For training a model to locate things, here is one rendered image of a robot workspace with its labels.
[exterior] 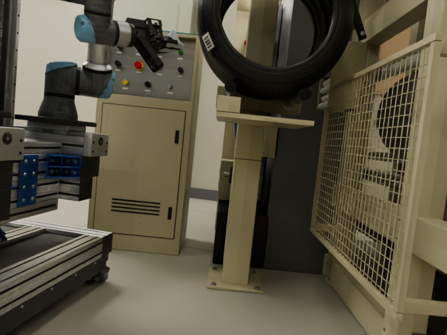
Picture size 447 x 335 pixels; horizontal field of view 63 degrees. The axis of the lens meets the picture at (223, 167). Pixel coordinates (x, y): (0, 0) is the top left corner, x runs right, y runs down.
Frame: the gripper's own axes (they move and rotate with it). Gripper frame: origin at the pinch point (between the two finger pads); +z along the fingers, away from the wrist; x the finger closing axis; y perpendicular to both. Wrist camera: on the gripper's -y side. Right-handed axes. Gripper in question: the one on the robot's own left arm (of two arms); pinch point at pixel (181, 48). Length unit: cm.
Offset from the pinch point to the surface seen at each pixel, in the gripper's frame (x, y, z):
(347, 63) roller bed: -16, -6, 78
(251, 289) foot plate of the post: 40, -97, 41
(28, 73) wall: 373, 159, 48
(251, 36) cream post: 12, 17, 51
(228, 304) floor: 35, -98, 22
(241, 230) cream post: 40, -69, 43
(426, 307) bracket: -50, -92, 19
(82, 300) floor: 63, -80, -28
